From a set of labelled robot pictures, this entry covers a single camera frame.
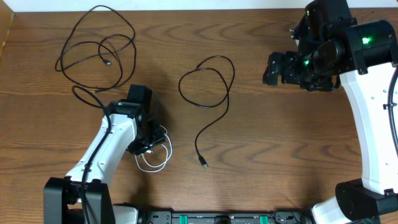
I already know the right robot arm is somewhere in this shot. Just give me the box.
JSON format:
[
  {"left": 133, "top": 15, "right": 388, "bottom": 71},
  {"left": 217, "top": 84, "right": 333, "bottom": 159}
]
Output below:
[{"left": 262, "top": 0, "right": 397, "bottom": 223}]

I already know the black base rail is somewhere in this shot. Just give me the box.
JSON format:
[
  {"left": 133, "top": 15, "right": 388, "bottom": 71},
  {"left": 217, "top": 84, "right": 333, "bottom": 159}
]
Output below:
[{"left": 138, "top": 210, "right": 313, "bottom": 224}]

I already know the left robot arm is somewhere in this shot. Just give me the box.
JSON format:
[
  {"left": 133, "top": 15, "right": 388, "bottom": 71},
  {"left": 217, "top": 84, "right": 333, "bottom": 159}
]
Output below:
[{"left": 44, "top": 85, "right": 167, "bottom": 223}]

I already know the black usb cable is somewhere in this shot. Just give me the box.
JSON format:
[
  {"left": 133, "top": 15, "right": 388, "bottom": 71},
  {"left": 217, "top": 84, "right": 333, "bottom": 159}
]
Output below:
[
  {"left": 178, "top": 55, "right": 236, "bottom": 170},
  {"left": 54, "top": 4, "right": 137, "bottom": 94}
]

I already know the white usb cable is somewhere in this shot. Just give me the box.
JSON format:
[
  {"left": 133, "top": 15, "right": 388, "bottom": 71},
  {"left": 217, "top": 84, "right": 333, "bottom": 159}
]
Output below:
[{"left": 134, "top": 124, "right": 174, "bottom": 174}]

